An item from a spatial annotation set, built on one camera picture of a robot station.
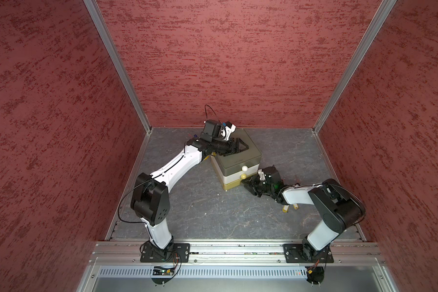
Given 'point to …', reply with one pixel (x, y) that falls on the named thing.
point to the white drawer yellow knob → (240, 174)
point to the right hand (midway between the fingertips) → (241, 185)
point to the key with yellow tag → (295, 206)
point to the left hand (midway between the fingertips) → (242, 152)
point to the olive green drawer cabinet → (249, 157)
